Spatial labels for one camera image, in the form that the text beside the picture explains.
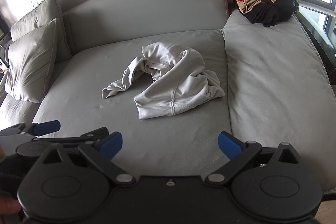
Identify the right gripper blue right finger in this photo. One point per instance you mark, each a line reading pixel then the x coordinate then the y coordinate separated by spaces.
pixel 239 154

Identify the light grey t-shirt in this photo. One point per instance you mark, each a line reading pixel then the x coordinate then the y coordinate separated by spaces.
pixel 180 81

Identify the rear olive cushion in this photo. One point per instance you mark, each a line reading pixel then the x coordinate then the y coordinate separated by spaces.
pixel 41 15

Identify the glass side table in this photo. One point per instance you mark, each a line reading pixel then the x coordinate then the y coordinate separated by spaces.
pixel 321 29

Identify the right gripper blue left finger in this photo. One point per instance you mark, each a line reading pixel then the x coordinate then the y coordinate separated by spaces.
pixel 101 153

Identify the person's left hand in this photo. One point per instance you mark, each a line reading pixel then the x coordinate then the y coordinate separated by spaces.
pixel 8 205

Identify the front olive cushion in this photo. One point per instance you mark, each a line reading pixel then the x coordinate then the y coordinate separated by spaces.
pixel 31 63

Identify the black folded garment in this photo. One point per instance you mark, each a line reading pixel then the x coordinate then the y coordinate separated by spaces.
pixel 269 14

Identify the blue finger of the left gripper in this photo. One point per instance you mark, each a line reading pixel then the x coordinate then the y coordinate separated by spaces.
pixel 41 129
pixel 69 142

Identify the grey fabric sofa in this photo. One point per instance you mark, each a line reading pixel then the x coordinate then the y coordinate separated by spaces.
pixel 276 87

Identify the olive cushion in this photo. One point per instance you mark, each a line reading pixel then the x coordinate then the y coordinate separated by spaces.
pixel 31 63
pixel 41 15

